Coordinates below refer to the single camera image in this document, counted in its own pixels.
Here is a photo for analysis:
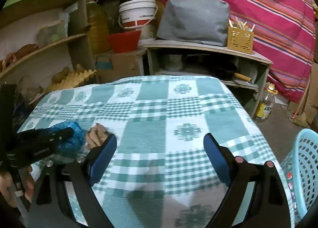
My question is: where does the blue plastic bag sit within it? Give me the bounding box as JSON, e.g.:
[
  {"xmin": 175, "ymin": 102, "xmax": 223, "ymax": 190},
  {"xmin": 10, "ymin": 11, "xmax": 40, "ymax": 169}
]
[{"xmin": 49, "ymin": 121, "xmax": 86, "ymax": 158}]

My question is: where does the brown paper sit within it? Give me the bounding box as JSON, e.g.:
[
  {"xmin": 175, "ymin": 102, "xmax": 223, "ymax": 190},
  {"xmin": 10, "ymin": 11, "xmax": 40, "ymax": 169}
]
[{"xmin": 86, "ymin": 123, "xmax": 110, "ymax": 150}]

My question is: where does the light blue plastic basket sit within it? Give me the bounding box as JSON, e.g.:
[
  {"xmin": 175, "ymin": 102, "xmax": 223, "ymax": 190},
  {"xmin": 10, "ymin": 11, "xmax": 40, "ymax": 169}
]
[{"xmin": 281, "ymin": 128, "xmax": 317, "ymax": 224}]

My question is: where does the person's hand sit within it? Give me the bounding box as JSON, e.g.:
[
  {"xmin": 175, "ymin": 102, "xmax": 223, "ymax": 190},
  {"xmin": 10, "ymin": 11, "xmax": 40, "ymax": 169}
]
[{"xmin": 0, "ymin": 166, "xmax": 35, "ymax": 208}]

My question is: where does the green checked tablecloth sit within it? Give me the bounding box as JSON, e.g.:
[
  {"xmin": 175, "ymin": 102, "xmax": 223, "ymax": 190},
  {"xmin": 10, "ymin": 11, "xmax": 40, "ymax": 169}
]
[{"xmin": 20, "ymin": 76, "xmax": 295, "ymax": 227}]

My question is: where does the yellow egg tray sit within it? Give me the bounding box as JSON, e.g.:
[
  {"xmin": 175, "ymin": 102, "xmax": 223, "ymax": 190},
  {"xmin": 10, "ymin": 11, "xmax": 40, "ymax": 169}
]
[{"xmin": 46, "ymin": 69, "xmax": 96, "ymax": 93}]

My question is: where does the cooking oil bottle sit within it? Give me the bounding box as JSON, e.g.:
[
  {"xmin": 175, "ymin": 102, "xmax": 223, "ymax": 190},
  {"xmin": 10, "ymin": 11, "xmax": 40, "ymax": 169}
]
[{"xmin": 254, "ymin": 83, "xmax": 278, "ymax": 121}]

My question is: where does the straw broom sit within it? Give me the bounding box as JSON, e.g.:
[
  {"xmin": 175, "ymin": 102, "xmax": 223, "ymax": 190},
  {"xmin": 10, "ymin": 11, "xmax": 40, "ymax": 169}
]
[{"xmin": 289, "ymin": 77, "xmax": 311, "ymax": 128}]

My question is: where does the cardboard box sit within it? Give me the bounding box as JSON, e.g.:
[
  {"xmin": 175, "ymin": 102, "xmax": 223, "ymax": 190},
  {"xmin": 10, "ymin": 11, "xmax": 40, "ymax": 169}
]
[{"xmin": 95, "ymin": 48, "xmax": 147, "ymax": 83}]

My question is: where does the grey wooden side shelf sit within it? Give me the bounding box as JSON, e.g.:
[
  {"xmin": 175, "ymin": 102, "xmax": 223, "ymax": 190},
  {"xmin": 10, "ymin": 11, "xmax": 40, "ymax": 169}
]
[{"xmin": 144, "ymin": 40, "xmax": 273, "ymax": 117}]

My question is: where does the red plastic basin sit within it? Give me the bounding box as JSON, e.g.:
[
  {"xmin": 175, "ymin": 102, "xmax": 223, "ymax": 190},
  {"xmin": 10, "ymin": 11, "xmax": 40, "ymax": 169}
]
[{"xmin": 107, "ymin": 30, "xmax": 141, "ymax": 53}]

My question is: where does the yellow utensil holder box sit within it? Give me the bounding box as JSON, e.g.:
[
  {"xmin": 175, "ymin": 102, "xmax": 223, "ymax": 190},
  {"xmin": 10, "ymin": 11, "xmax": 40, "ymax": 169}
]
[{"xmin": 227, "ymin": 18, "xmax": 255, "ymax": 54}]

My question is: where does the white plastic bucket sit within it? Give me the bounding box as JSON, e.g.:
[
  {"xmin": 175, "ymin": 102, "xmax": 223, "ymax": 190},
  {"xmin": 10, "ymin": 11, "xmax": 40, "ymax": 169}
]
[{"xmin": 119, "ymin": 0, "xmax": 158, "ymax": 30}]

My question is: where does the grey cushion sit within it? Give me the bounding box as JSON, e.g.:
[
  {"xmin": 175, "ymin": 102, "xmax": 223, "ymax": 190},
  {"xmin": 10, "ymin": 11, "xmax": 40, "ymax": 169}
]
[{"xmin": 157, "ymin": 0, "xmax": 229, "ymax": 47}]

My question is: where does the striped magenta curtain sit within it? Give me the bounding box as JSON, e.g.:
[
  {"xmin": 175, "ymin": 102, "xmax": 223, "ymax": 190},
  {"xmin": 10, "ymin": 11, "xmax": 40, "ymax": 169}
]
[{"xmin": 162, "ymin": 0, "xmax": 316, "ymax": 102}]

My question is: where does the wooden wall shelf unit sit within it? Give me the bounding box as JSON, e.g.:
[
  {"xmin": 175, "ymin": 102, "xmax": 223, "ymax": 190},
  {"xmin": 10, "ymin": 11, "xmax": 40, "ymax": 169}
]
[{"xmin": 1, "ymin": 0, "xmax": 95, "ymax": 88}]

